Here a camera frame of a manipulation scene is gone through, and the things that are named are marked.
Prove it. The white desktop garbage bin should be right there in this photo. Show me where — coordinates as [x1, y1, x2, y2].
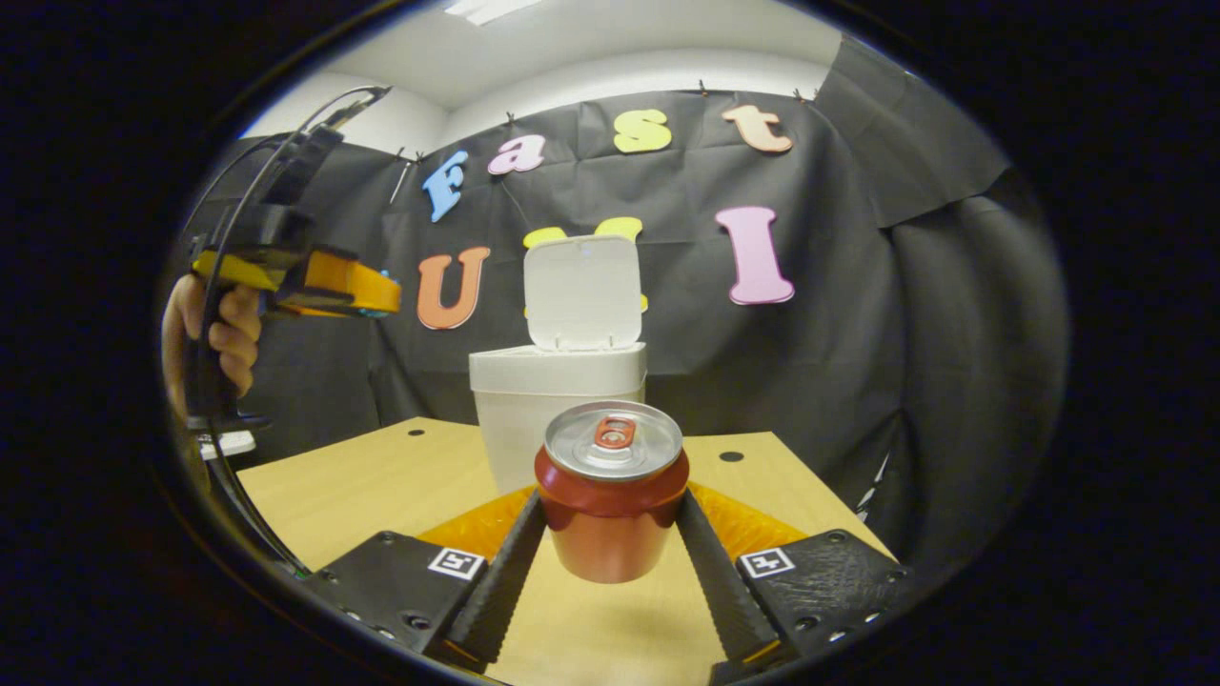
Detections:
[469, 235, 649, 496]

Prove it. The black backdrop cloth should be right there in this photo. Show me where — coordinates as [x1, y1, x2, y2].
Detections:
[162, 38, 1068, 573]

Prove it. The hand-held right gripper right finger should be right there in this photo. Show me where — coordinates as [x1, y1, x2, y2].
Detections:
[675, 488, 911, 682]

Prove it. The wooden desktop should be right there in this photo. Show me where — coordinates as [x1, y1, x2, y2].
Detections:
[236, 416, 897, 686]

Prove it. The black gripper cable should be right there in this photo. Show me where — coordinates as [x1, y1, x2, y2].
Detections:
[202, 84, 394, 287]

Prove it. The red pop can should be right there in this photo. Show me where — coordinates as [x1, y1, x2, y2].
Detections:
[534, 400, 690, 584]

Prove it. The white side table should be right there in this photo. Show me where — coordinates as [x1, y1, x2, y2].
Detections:
[195, 431, 256, 460]

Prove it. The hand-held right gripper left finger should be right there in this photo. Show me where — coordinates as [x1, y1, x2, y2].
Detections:
[319, 488, 549, 668]

